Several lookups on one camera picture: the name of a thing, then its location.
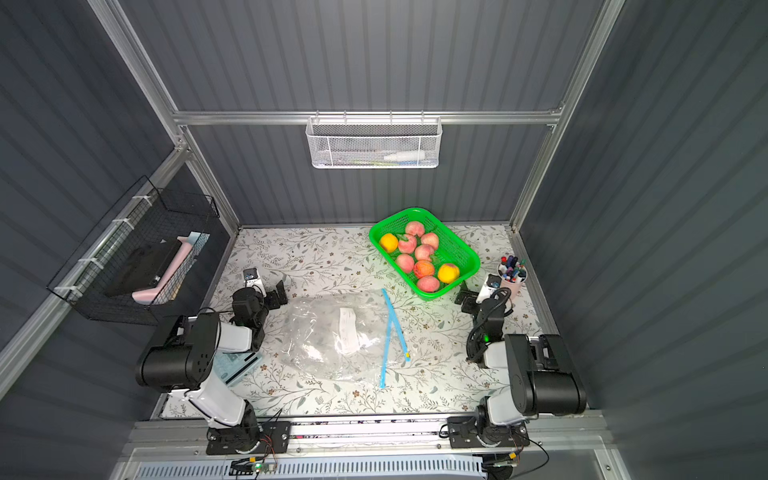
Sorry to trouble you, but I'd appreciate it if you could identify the orange red peach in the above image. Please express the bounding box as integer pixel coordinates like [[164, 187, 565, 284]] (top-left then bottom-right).
[[413, 260, 435, 279]]

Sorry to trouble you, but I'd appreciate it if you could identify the pink peach with leaf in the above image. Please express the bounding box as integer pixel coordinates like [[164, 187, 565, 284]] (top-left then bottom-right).
[[398, 234, 418, 255]]

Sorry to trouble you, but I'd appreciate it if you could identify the clear zip-top bag blue zipper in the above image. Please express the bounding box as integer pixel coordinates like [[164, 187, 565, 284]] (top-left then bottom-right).
[[277, 289, 414, 388]]

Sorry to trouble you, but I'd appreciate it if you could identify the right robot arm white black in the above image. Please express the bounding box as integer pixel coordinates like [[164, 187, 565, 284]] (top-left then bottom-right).
[[445, 276, 587, 450]]

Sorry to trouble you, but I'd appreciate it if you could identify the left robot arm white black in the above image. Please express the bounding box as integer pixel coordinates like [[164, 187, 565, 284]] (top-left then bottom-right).
[[136, 280, 288, 455]]

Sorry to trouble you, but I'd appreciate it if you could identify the yellow peach right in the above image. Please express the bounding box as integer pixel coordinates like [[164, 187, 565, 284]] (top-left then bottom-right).
[[437, 263, 461, 285]]

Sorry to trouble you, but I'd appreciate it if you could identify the yellow peach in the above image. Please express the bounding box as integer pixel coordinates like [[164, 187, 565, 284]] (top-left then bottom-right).
[[437, 263, 461, 285], [379, 233, 399, 253]]

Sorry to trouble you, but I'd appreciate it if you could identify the pink peach bottom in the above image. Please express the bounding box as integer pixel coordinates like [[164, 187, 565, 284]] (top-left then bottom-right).
[[417, 276, 441, 293]]

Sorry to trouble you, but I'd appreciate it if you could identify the pink peach upper right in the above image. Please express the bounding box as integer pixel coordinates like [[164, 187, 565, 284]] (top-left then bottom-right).
[[420, 232, 440, 250]]

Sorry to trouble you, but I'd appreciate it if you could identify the pink peach middle left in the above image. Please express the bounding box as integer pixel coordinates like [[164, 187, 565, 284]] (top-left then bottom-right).
[[396, 254, 415, 274]]

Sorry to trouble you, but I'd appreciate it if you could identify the pink peach top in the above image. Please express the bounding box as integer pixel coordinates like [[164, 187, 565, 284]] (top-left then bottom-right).
[[405, 221, 425, 237]]

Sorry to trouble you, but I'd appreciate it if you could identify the yellow peach left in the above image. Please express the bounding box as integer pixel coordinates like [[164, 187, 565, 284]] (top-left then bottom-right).
[[379, 233, 399, 253]]

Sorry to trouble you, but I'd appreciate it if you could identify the green plastic basket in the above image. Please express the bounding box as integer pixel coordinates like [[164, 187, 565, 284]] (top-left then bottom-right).
[[369, 207, 481, 301]]

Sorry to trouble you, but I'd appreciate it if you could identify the pink pen cup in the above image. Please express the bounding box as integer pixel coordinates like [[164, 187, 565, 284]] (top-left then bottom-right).
[[497, 255, 528, 300]]

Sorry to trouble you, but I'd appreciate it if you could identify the teal calculator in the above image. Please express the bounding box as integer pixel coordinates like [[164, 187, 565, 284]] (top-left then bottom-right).
[[213, 352, 263, 387]]

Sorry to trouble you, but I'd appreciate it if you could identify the black pouch in basket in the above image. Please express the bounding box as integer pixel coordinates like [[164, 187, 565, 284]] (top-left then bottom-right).
[[105, 240, 176, 297]]

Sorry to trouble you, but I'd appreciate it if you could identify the white tube in basket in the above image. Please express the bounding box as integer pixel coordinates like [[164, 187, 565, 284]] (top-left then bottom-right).
[[383, 150, 426, 164]]

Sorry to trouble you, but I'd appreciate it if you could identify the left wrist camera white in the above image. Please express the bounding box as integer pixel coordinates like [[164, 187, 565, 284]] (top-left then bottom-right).
[[243, 267, 266, 295]]

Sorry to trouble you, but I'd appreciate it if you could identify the pink handle tool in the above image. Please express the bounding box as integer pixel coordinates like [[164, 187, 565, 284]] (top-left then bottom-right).
[[132, 236, 193, 306]]

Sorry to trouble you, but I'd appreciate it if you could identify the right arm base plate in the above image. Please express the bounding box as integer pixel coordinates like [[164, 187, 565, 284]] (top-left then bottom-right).
[[447, 416, 530, 450]]

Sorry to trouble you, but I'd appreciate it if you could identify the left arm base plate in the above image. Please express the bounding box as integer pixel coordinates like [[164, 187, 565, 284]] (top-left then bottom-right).
[[206, 421, 292, 456]]

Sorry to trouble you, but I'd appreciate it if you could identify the black wire wall basket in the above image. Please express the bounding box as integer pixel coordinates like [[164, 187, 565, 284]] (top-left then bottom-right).
[[47, 183, 219, 326]]

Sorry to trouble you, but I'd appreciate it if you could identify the white wire wall basket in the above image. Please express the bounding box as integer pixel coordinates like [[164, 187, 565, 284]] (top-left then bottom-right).
[[305, 117, 443, 169]]

